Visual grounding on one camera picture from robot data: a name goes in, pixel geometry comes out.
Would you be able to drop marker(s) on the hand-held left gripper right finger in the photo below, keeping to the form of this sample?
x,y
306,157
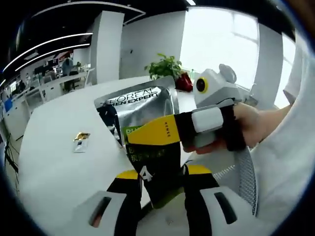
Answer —
x,y
197,204

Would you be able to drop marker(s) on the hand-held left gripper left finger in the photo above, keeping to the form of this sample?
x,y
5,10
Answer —
x,y
125,204

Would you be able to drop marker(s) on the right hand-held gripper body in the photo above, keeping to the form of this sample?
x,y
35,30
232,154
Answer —
x,y
221,91

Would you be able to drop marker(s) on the silver green skincare pouch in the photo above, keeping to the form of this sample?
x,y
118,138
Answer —
x,y
137,105

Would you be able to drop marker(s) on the blue storage bin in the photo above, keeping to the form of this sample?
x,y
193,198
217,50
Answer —
x,y
8,104

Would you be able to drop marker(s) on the person's right hand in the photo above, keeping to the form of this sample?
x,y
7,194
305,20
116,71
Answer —
x,y
248,127

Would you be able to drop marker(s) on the large bright window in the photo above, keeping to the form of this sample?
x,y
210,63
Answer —
x,y
216,41

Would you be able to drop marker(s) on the potted green plant red wrap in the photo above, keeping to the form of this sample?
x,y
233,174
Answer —
x,y
162,67

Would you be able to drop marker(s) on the white office chair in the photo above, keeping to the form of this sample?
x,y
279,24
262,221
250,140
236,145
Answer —
x,y
89,77

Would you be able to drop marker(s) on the person's white shirt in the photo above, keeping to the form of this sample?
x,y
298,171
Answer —
x,y
283,172

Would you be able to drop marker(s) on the row of white office desks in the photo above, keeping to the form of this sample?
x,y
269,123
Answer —
x,y
54,82

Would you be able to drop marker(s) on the linear ceiling lights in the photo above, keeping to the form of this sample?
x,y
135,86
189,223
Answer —
x,y
83,34

